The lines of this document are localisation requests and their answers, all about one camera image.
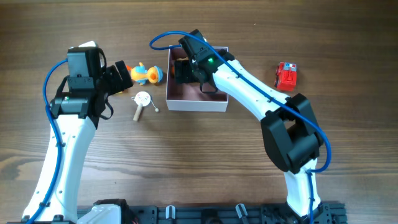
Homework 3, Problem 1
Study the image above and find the white box pink inside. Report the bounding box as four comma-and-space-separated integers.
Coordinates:
165, 48, 229, 112

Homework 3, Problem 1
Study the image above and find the yellow duck toy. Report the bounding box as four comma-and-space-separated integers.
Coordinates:
126, 62, 163, 85

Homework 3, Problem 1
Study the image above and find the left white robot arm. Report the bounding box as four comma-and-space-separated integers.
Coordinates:
21, 41, 133, 223

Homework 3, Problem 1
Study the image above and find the brown plush toy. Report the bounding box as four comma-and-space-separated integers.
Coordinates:
170, 57, 188, 77

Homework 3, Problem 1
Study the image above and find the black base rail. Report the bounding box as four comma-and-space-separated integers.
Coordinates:
6, 198, 346, 224

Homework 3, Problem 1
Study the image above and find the white wooden rattle drum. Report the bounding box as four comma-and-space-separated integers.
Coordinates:
131, 91, 160, 121

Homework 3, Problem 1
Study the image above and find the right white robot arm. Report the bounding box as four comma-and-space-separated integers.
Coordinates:
149, 30, 331, 222

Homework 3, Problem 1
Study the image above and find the red toy fire truck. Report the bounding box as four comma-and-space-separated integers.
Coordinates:
274, 62, 297, 91

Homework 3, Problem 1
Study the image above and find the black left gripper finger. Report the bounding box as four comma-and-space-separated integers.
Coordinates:
115, 60, 133, 89
105, 66, 126, 95

